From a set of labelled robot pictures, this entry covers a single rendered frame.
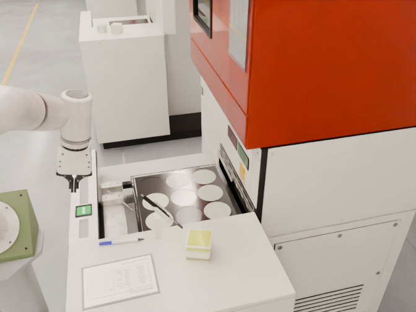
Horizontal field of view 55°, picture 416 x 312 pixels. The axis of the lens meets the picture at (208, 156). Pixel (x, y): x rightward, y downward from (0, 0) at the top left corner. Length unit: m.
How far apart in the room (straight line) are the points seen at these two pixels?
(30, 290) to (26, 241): 0.26
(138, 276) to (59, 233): 1.69
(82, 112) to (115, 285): 0.49
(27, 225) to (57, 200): 1.57
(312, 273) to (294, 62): 0.96
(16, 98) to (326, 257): 1.32
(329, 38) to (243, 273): 0.70
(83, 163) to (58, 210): 1.80
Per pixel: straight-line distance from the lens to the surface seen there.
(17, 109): 0.85
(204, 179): 1.64
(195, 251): 1.20
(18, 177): 3.48
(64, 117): 1.03
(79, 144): 1.20
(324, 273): 1.82
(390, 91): 1.38
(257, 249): 1.28
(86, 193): 1.55
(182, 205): 1.52
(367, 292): 2.10
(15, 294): 1.72
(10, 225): 1.57
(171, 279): 1.20
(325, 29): 1.16
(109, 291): 1.20
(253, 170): 1.34
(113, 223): 1.51
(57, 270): 2.63
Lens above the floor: 1.90
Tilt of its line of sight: 34 degrees down
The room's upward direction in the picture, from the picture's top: straight up
